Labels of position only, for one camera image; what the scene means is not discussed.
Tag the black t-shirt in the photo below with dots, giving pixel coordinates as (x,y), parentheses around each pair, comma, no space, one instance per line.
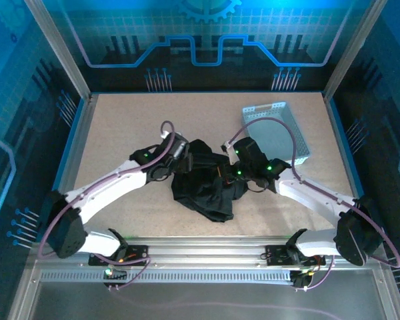
(203,196)

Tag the light blue perforated plastic basket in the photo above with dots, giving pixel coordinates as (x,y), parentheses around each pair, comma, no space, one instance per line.
(273,136)

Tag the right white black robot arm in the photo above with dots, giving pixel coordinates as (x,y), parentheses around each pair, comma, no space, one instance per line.
(316,241)

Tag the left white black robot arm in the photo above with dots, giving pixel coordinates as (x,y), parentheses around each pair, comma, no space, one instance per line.
(100,240)

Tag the blue table edge strip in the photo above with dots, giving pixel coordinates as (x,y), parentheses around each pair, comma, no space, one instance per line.
(346,146)

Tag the steel plate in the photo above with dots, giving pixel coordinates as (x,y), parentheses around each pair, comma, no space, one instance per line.
(186,313)

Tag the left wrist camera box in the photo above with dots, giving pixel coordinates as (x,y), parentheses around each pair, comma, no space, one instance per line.
(166,135)

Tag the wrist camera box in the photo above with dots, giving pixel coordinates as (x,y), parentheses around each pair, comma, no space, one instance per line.
(227,145)
(166,135)

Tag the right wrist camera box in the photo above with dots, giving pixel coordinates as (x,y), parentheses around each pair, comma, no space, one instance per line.
(227,145)

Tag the aluminium mounting rail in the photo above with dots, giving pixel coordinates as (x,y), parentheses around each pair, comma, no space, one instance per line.
(203,250)

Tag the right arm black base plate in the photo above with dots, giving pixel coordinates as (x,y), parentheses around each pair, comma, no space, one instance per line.
(276,255)

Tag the aluminium side rail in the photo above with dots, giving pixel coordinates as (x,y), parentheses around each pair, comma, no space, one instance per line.
(78,150)

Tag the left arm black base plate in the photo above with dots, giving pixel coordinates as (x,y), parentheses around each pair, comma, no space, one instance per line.
(140,259)

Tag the aluminium frame post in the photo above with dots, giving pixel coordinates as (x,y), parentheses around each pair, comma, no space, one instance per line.
(351,50)
(65,56)

